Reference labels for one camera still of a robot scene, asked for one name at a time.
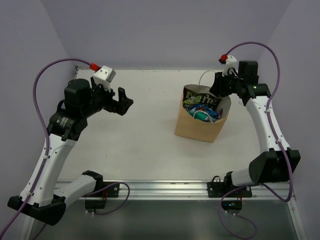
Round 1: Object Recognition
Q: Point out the black controller box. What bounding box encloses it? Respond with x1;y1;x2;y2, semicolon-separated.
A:
221;200;243;212
84;199;107;212

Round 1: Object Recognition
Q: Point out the black snack bag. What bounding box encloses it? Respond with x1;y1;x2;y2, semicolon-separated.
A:
182;85;222;110

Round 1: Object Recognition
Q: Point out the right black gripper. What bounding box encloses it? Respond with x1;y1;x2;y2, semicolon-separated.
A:
209;68;243;97

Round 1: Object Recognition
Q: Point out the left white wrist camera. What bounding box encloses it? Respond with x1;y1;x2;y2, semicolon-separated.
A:
92;65;116;92

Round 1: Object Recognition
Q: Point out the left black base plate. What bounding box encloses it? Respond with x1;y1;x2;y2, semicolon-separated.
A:
84;181;120;198

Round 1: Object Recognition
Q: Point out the blue snack packet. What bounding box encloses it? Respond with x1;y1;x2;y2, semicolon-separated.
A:
196;104;220;119

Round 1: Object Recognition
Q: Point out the brown paper bag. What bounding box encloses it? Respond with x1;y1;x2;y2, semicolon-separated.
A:
174;80;231;143

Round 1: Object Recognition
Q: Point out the right black controller box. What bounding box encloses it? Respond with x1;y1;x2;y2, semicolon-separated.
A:
221;200;243;212

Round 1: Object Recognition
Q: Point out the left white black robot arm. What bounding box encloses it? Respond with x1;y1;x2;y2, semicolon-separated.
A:
7;79;134;226

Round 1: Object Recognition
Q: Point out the left black controller box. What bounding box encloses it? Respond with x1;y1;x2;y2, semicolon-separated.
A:
84;199;107;212

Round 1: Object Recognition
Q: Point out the teal snack packet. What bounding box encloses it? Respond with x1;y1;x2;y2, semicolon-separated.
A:
193;111;212;122

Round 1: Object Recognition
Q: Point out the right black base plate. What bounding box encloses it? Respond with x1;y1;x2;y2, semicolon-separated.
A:
207;175;253;198

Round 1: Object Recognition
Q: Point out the aluminium mounting rail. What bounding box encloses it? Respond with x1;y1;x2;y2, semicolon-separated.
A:
53;179;296;201

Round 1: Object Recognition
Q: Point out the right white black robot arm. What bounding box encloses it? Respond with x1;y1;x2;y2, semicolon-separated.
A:
209;54;301;197

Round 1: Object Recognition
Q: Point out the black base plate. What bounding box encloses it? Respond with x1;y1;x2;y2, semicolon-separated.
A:
207;175;253;198
84;181;120;198

